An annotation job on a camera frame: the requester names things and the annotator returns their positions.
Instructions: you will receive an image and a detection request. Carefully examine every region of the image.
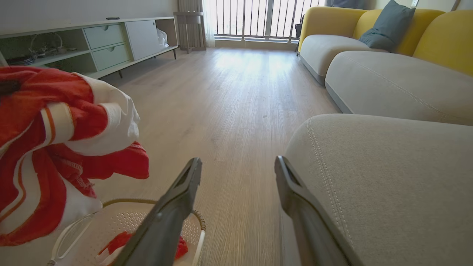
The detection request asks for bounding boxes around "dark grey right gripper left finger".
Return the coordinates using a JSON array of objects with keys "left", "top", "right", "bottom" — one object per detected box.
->
[{"left": 113, "top": 157, "right": 203, "bottom": 266}]

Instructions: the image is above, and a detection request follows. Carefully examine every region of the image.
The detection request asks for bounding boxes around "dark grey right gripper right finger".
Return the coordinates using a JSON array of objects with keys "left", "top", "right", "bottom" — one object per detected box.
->
[{"left": 275, "top": 156, "right": 364, "bottom": 266}]

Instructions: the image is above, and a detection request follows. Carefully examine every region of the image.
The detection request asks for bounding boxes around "red garment with white trim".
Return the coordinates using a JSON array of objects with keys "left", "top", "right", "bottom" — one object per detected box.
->
[{"left": 97, "top": 231, "right": 189, "bottom": 266}]

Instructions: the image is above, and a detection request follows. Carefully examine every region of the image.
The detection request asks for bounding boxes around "red and white striped garment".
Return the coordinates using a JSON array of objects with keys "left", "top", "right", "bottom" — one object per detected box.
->
[{"left": 0, "top": 66, "right": 150, "bottom": 247}]

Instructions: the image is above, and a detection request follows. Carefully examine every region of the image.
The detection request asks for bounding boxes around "white perforated laundry basket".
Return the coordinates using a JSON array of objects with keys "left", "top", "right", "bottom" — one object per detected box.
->
[{"left": 46, "top": 199, "right": 206, "bottom": 266}]

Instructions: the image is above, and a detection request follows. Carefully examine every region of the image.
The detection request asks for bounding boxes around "large grey sofa seat cushion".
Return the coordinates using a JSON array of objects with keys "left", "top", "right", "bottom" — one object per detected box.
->
[{"left": 325, "top": 51, "right": 473, "bottom": 126}]

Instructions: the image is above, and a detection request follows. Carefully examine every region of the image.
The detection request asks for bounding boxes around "small grey sofa seat cushion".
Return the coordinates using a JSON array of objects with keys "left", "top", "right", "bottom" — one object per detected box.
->
[{"left": 299, "top": 34, "right": 388, "bottom": 85}]

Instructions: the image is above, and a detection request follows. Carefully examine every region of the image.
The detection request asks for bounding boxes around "grey sofa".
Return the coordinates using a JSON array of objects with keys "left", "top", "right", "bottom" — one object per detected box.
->
[{"left": 280, "top": 113, "right": 473, "bottom": 266}]

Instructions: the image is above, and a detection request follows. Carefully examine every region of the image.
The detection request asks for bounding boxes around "pale green cabinet drawer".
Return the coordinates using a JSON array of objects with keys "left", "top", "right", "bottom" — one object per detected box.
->
[
  {"left": 91, "top": 42, "right": 133, "bottom": 71},
  {"left": 84, "top": 23, "right": 127, "bottom": 50}
]

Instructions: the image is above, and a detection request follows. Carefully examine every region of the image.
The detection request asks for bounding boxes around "white plastic bag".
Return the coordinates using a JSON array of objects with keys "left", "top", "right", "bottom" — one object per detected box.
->
[{"left": 156, "top": 28, "right": 170, "bottom": 48}]

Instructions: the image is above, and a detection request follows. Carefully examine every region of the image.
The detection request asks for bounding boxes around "white low media cabinet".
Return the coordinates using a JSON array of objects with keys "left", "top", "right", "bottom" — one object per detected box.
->
[{"left": 0, "top": 16, "right": 180, "bottom": 80}]

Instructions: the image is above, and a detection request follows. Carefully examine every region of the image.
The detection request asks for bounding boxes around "white cabinet door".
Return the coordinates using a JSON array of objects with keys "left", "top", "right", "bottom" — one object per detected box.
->
[{"left": 125, "top": 20, "right": 165, "bottom": 61}]

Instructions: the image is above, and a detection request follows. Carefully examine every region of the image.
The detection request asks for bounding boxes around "black object beside sofa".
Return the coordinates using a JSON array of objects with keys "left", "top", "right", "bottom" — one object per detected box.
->
[{"left": 295, "top": 15, "right": 305, "bottom": 56}]

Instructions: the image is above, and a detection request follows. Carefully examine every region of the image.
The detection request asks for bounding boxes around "yellow sofa backrest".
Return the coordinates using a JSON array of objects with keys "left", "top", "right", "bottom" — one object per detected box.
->
[
  {"left": 297, "top": 6, "right": 368, "bottom": 52},
  {"left": 353, "top": 8, "right": 446, "bottom": 57},
  {"left": 413, "top": 10, "right": 473, "bottom": 76}
]

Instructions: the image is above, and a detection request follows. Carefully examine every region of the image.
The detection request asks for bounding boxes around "small wooden side table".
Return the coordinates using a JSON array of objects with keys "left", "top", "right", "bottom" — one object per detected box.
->
[{"left": 174, "top": 12, "right": 207, "bottom": 54}]

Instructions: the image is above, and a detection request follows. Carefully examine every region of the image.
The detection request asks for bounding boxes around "balcony window railing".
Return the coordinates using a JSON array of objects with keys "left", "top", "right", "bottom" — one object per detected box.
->
[{"left": 214, "top": 0, "right": 326, "bottom": 41}]

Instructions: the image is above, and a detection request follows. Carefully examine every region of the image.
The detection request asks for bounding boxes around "blue-grey throw pillow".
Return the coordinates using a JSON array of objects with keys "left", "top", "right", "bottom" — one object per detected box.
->
[{"left": 359, "top": 0, "right": 416, "bottom": 52}]

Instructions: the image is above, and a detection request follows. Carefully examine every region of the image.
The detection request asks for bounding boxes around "stack of dark plates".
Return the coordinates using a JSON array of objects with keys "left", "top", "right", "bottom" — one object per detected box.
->
[{"left": 7, "top": 55, "right": 35, "bottom": 66}]

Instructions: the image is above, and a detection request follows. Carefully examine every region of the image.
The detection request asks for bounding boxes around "beige curtain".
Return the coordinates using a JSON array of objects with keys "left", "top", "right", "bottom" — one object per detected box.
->
[{"left": 177, "top": 0, "right": 217, "bottom": 48}]

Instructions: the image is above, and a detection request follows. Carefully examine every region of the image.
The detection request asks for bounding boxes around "wire basket with handle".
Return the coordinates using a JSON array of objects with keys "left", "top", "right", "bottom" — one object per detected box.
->
[{"left": 30, "top": 33, "right": 67, "bottom": 56}]

